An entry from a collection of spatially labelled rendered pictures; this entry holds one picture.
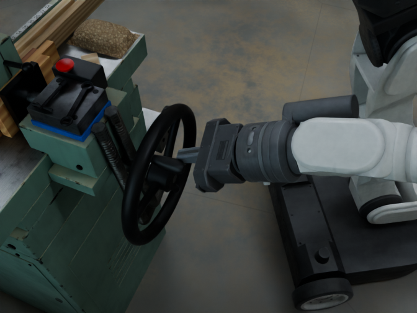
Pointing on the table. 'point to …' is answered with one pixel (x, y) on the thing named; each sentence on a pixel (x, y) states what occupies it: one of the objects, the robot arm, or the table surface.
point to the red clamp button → (64, 65)
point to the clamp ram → (22, 92)
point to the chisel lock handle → (20, 66)
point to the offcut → (91, 58)
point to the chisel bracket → (7, 72)
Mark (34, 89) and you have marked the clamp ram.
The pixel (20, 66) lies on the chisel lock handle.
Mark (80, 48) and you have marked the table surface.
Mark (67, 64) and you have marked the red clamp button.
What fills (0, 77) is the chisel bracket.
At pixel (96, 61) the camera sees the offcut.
